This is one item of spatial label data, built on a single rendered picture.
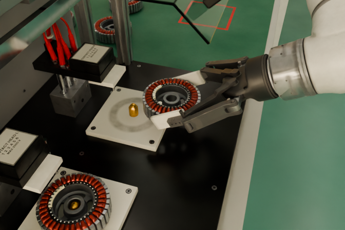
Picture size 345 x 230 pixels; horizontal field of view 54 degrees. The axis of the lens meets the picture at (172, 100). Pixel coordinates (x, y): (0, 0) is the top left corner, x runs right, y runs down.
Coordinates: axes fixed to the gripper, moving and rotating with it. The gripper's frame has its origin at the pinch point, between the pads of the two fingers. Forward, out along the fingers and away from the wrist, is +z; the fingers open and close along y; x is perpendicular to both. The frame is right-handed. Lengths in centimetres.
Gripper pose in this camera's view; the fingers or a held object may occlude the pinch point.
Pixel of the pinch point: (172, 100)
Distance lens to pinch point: 66.5
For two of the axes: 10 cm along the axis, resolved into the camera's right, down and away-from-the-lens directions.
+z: -8.2, 2.1, 5.3
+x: 4.8, 7.5, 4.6
